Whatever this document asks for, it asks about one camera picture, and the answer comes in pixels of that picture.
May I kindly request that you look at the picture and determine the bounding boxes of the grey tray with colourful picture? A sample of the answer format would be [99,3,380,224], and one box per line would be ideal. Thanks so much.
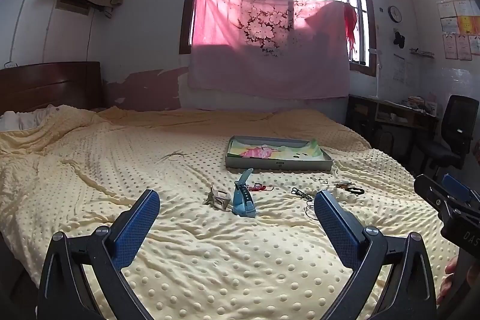
[224,135,334,172]

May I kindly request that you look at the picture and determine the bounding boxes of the person's right hand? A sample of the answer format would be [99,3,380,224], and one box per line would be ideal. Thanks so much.
[436,256,460,306]

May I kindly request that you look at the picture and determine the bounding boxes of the white wall calendar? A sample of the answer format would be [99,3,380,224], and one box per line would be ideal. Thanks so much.
[392,52,407,84]

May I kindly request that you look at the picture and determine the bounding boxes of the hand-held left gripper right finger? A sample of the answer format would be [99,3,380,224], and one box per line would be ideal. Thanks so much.
[313,190,438,320]

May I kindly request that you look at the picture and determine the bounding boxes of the white pillow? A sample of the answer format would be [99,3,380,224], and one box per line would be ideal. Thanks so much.
[0,108,58,132]

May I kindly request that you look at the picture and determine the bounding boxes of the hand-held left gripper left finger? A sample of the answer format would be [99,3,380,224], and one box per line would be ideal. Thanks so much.
[36,189,161,320]

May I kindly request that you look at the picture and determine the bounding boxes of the blue hair claw clip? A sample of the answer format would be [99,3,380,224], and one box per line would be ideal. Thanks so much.
[231,168,258,218]

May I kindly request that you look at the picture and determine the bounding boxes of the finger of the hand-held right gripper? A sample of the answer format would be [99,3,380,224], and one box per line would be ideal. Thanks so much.
[442,173,480,220]
[414,174,457,228]

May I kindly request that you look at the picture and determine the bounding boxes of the metal wall shelf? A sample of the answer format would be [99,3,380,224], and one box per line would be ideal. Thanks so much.
[409,47,435,59]

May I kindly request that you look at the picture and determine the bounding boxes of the white desk lamp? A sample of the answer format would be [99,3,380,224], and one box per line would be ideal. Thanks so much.
[368,48,384,100]

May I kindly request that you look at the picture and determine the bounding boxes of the red hanging decoration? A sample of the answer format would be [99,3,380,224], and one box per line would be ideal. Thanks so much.
[343,3,359,55]

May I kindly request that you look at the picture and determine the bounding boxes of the black office chair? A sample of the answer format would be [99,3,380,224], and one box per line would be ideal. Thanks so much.
[414,94,480,179]

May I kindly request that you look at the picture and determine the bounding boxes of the books on desk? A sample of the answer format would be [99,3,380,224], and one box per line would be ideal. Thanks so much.
[400,97,438,117]

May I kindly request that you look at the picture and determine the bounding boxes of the pink floral cloth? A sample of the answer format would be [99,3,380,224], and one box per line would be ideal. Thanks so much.
[187,0,352,100]

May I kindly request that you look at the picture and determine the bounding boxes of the wall mounted box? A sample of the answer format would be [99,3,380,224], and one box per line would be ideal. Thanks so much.
[55,0,93,16]

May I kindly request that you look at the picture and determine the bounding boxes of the group of wall certificates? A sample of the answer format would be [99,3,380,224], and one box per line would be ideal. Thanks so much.
[436,0,480,61]

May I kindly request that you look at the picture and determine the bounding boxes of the dark wooden headboard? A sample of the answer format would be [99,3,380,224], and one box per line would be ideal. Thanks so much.
[0,61,103,115]

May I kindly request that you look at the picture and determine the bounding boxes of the dark desk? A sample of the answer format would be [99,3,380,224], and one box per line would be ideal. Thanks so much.
[346,94,440,171]

